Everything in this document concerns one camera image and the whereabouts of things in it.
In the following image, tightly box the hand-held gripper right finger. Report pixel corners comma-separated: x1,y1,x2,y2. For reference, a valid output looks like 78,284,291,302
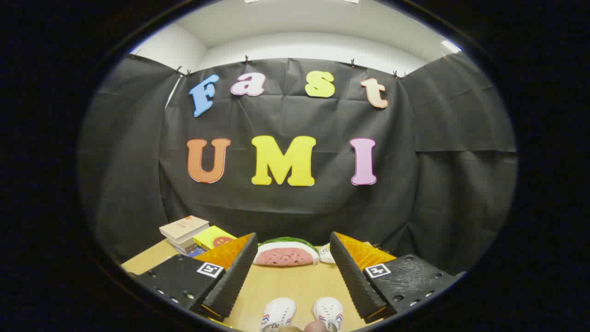
329,231,467,324

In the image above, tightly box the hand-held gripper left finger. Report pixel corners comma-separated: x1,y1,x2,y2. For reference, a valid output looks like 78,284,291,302
127,232,260,322

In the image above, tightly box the white striped canvas shoe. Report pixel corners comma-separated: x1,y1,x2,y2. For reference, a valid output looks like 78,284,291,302
260,297,296,331
313,296,344,332

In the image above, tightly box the yellow book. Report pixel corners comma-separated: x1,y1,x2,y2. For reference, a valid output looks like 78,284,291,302
193,225,237,250

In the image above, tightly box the watermelon slice plush toy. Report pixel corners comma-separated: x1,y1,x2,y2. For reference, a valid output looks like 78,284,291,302
254,237,319,267

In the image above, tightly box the grey white book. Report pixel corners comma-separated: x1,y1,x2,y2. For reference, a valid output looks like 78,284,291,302
172,236,203,254

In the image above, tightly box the row of black clips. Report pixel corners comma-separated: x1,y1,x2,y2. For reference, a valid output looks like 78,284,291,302
129,50,450,79

